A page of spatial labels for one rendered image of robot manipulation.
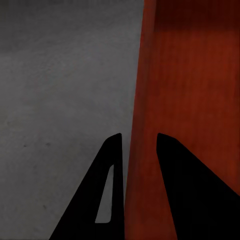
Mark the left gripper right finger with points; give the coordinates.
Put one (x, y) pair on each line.
(202, 205)

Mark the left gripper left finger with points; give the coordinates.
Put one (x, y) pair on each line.
(78, 221)

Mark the storage box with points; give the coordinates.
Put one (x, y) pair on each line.
(187, 87)

